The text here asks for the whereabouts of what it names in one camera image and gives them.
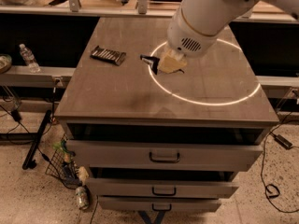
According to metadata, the blue rxbar blueberry wrapper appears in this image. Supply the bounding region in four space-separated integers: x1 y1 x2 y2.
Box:
140 55 160 75

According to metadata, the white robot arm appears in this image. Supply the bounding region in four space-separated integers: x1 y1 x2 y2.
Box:
157 0 299 73

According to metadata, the dark striped snack bar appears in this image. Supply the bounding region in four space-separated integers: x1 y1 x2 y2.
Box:
90 46 126 66

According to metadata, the grey railing beam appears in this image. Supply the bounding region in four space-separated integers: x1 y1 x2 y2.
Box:
0 6 299 25

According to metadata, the top grey drawer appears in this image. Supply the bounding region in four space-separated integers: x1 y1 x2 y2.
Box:
66 140 262 172

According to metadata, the grey drawer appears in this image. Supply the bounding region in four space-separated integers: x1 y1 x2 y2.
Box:
99 197 221 212
66 140 262 172
86 178 238 199

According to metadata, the black power adapter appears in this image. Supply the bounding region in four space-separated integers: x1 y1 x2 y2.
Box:
274 134 292 149

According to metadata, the middle grey drawer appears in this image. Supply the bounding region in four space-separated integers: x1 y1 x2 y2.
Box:
86 178 238 199

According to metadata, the clear plastic water bottle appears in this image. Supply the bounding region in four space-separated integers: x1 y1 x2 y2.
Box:
19 44 40 73

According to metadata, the grey side shelf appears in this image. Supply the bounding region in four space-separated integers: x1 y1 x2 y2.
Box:
0 66 75 89

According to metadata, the bottom grey drawer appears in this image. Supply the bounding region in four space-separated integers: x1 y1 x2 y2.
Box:
99 197 221 212

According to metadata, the crushed drink can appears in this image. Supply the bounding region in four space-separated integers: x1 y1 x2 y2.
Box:
76 187 90 210

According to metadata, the round dish at left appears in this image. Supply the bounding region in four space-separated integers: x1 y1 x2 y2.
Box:
0 54 12 74

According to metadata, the black table leg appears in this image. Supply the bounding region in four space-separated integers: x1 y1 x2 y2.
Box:
22 110 51 170

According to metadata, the black wire basket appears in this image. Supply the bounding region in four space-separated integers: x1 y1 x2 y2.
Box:
46 135 81 189

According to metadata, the black floor cable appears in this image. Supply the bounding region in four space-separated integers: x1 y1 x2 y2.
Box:
260 110 299 214

